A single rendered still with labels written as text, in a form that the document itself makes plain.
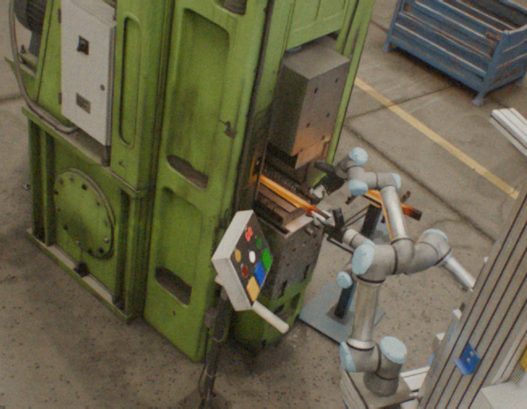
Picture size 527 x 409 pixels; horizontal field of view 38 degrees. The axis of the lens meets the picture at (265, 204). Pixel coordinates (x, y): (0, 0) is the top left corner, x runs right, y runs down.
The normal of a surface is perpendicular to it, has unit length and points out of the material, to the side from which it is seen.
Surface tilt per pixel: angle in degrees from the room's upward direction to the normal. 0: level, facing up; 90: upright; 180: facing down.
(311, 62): 0
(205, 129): 89
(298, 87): 90
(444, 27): 89
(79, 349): 0
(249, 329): 90
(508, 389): 0
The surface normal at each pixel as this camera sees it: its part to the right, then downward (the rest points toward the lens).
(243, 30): -0.65, 0.37
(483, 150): 0.16, -0.77
